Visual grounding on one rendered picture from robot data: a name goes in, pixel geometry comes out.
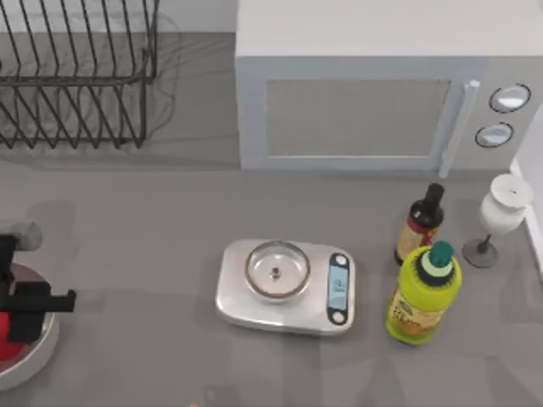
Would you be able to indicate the silver kitchen scale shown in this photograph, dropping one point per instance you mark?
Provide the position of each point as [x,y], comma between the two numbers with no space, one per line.
[237,297]

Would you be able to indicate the round metal scale dish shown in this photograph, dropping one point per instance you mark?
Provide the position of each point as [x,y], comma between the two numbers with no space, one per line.
[278,271]

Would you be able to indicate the red object in bowl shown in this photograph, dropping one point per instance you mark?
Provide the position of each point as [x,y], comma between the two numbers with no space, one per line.
[10,349]

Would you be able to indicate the pale microwave oven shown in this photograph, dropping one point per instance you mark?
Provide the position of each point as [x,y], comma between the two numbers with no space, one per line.
[360,29]

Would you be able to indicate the white goblet with grey stem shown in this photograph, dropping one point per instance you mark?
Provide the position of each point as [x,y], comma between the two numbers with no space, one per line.
[502,207]

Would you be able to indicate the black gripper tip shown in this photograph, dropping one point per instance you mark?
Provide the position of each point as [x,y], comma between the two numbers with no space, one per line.
[29,305]

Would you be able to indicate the large round microwave knob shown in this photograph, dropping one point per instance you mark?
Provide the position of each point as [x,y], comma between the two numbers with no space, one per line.
[510,98]

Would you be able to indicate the yellow-green bottle with green cap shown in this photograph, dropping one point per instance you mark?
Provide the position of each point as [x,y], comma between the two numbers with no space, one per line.
[424,297]

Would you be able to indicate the grey bowl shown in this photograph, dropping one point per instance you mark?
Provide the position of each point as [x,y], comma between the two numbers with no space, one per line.
[40,352]

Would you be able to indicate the dark brown bottle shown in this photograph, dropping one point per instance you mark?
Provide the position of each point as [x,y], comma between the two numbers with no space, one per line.
[420,220]

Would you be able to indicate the microwave oven door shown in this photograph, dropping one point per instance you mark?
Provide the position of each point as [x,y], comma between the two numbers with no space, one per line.
[254,118]

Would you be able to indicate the small round microwave knob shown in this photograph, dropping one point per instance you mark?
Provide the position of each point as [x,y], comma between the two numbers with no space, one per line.
[494,135]

